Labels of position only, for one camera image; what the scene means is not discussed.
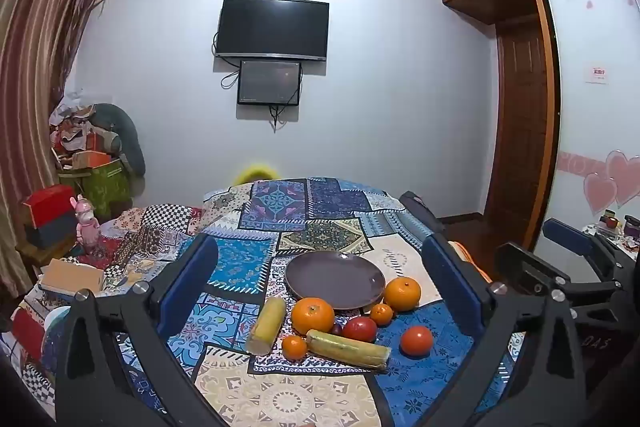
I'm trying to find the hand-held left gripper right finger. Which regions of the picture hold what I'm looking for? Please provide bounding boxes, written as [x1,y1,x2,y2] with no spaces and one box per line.
[421,232,586,427]

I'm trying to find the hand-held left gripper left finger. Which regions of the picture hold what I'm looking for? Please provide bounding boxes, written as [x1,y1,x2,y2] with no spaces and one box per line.
[55,234,221,427]

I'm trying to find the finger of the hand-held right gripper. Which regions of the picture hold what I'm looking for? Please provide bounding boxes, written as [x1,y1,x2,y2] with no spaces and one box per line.
[542,218,608,258]
[495,243,621,308]

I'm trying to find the large orange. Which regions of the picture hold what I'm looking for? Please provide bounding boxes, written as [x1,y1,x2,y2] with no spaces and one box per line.
[291,297,336,337]
[384,277,422,312]

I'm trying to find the red tomato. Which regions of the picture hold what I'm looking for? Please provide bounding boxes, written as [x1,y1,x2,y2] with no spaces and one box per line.
[400,326,434,357]
[342,316,378,342]

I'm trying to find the small mandarin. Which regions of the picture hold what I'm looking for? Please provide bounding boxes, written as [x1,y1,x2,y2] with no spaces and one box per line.
[370,303,394,327]
[281,335,308,361]

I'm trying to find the short yellow corn cob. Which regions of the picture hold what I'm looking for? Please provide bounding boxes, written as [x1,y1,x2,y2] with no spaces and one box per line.
[245,296,287,356]

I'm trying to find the long greenish corn cob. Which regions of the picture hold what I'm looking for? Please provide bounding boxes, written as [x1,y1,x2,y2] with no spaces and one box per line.
[306,329,392,370]

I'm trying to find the dark purple round plate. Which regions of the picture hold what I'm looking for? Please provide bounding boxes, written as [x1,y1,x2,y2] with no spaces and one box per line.
[285,251,387,312]

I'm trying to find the jars on nightstand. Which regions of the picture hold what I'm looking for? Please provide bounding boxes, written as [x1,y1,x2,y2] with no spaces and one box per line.
[597,208,640,253]

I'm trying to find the white heart-print sliding door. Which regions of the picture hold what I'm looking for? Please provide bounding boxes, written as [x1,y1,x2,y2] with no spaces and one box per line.
[540,0,640,233]

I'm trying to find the brown cardboard box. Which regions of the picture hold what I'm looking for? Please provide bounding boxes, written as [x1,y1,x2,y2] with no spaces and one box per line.
[40,258,105,294]

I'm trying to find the pink toy rabbit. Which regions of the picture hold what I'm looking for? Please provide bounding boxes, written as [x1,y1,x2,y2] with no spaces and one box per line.
[75,195,102,254]

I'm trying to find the brown wooden door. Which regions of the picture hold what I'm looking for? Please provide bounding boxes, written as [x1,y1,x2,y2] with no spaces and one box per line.
[484,19,550,222]

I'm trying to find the yellow round object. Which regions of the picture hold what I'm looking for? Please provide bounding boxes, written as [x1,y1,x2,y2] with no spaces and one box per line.
[232,163,279,184]

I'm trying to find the green printed box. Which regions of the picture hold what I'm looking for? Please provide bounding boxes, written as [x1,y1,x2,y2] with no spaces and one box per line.
[59,159,133,220]

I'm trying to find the dark blue box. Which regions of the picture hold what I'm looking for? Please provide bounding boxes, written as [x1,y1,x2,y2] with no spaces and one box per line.
[25,212,78,250]

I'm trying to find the patchwork printed blanket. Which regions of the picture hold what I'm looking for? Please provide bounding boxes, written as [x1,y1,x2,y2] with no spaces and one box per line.
[15,178,526,427]

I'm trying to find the orange box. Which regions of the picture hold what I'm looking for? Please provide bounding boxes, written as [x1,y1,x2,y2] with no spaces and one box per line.
[72,150,112,169]

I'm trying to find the red box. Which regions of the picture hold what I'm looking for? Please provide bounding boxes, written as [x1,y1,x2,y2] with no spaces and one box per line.
[22,185,76,228]

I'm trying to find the grey long pillow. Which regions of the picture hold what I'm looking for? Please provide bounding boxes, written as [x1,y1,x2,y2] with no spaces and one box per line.
[92,103,147,178]

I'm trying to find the pile of clothes and bags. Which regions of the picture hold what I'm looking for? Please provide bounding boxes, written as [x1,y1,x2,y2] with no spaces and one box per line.
[49,92,103,158]

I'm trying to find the striped brown curtain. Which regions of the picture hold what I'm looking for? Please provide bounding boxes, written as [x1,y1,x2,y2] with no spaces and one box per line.
[0,0,115,298]

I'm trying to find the small black wall monitor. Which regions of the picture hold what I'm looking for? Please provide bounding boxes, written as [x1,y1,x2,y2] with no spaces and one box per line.
[237,60,302,106]

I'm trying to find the large black wall television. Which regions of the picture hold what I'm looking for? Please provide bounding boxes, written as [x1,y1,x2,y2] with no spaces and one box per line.
[216,0,330,62]

